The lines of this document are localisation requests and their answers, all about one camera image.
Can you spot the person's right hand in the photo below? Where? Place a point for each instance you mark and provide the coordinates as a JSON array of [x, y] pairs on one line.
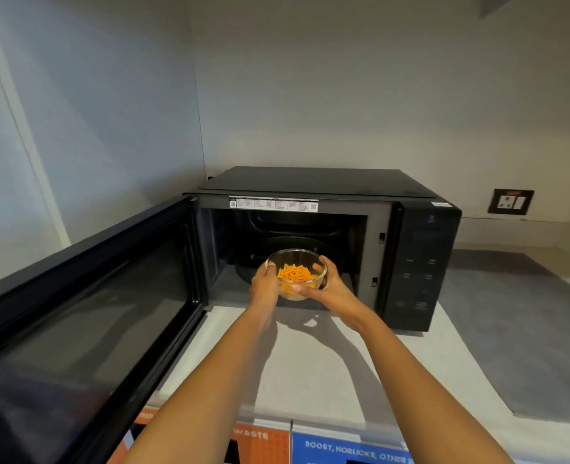
[[332, 294]]

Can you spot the person's left hand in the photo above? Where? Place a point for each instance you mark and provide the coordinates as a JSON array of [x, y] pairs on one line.
[[264, 287]]

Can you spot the person's right thumb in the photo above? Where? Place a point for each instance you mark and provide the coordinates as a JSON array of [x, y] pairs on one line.
[[306, 289]]

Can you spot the person's left thumb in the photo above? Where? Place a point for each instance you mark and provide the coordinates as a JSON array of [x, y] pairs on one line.
[[271, 267]]

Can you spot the clear glass bowl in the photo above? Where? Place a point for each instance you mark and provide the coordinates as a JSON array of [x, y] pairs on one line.
[[295, 275]]

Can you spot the person's right forearm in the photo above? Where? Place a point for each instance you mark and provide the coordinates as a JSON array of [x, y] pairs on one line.
[[427, 396]]

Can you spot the person's left forearm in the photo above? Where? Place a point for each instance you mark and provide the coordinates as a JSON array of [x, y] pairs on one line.
[[203, 386]]

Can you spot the orange pasta pieces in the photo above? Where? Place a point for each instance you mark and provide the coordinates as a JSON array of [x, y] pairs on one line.
[[296, 273]]

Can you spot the black microwave oven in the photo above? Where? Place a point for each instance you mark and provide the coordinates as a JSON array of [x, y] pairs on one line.
[[333, 241]]

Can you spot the white instruction sticker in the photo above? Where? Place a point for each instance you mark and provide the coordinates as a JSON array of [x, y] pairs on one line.
[[273, 204]]

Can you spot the blue labelled bin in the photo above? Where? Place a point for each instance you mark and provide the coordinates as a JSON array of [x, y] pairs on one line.
[[348, 449]]

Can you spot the black microwave door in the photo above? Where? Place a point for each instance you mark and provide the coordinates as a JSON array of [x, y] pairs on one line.
[[82, 333]]

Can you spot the wall power socket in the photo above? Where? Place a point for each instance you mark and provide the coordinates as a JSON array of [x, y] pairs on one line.
[[510, 202]]

